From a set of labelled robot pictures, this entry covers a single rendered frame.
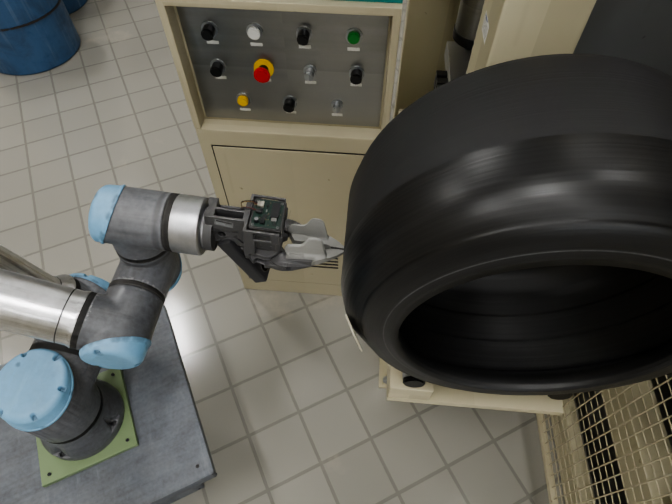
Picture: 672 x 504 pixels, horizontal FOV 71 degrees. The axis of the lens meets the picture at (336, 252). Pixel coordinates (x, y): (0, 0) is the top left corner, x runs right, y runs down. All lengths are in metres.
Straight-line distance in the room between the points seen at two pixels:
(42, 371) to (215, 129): 0.75
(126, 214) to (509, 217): 0.52
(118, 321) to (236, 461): 1.17
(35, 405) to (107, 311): 0.38
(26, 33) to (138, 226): 2.90
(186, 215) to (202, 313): 1.42
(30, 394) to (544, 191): 0.99
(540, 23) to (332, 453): 1.49
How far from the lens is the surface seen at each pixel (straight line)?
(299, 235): 0.75
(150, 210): 0.73
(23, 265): 1.14
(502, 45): 0.84
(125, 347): 0.77
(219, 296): 2.14
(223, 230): 0.73
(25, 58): 3.65
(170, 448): 1.30
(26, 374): 1.16
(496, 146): 0.56
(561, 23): 0.84
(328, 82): 1.32
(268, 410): 1.90
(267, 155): 1.45
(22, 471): 1.43
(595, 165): 0.55
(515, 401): 1.11
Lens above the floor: 1.80
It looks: 55 degrees down
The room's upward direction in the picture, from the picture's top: straight up
